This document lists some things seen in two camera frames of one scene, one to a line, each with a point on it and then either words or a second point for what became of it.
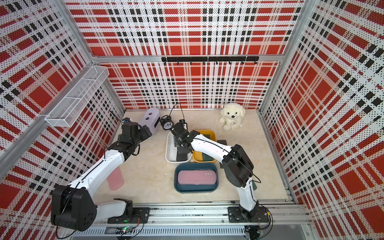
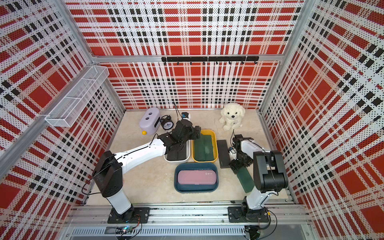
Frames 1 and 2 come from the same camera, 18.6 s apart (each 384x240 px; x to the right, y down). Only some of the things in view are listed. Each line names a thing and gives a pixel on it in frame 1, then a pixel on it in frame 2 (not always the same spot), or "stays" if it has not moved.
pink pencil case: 196,177 stays
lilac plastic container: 151,117 stays
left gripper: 145,134 to 196,132
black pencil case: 182,154 stays
